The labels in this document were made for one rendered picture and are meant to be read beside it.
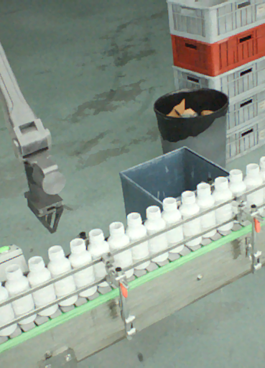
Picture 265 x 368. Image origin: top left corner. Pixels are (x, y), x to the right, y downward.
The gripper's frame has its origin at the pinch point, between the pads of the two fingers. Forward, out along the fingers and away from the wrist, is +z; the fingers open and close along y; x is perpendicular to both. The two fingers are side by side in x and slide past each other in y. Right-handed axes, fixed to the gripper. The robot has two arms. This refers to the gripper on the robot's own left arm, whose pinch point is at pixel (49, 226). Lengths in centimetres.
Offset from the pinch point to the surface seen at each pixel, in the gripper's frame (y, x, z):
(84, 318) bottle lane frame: -6.0, -2.0, 27.5
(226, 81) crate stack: 173, -191, 64
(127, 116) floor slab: 295, -180, 124
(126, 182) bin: 54, -50, 31
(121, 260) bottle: -3.5, -16.6, 16.8
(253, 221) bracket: -12, -56, 17
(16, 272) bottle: -1.9, 11.4, 7.5
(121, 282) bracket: -12.6, -11.5, 15.8
